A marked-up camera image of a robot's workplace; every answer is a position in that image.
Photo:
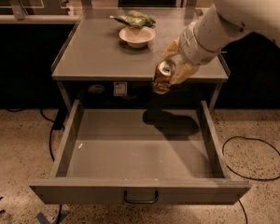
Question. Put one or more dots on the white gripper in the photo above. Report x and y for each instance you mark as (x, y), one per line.
(189, 48)

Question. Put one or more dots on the orange soda can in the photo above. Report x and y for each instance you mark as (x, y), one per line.
(164, 72)

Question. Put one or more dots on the white bowl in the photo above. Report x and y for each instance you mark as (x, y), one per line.
(137, 37)

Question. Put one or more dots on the grey open drawer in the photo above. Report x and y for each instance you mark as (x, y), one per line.
(175, 153)

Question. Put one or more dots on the black drawer handle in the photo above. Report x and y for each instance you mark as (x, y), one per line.
(140, 197)

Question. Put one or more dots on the blue floor tape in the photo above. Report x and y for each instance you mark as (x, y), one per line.
(57, 219)

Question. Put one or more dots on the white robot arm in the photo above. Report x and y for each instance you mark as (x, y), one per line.
(224, 22)

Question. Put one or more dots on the white label sticker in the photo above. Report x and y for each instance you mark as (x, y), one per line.
(120, 89)

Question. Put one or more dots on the green chip bag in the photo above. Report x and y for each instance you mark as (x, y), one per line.
(135, 18)

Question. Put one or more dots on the grey cabinet counter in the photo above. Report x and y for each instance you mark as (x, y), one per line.
(94, 58)

